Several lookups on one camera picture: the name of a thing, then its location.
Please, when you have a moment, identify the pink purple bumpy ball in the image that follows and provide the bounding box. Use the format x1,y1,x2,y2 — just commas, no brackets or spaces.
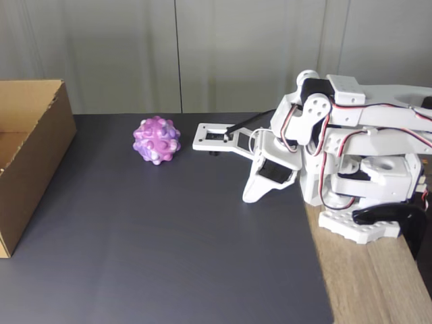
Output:
132,115,183,166

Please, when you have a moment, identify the black camera cable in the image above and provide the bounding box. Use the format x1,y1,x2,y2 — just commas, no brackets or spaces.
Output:
223,108,277,136

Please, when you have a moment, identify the black table clamp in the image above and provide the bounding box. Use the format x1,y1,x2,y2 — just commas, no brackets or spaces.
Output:
352,202,427,261

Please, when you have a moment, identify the brown cardboard box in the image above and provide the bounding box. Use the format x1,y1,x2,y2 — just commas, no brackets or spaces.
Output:
0,79,78,260

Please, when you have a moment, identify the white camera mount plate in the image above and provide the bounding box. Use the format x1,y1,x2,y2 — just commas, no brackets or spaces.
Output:
192,123,261,160

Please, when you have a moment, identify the white panelled cabinet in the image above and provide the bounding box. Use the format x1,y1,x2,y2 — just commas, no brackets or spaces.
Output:
0,0,432,115

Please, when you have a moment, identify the dark grey table mat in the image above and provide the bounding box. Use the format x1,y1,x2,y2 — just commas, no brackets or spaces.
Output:
0,113,335,324

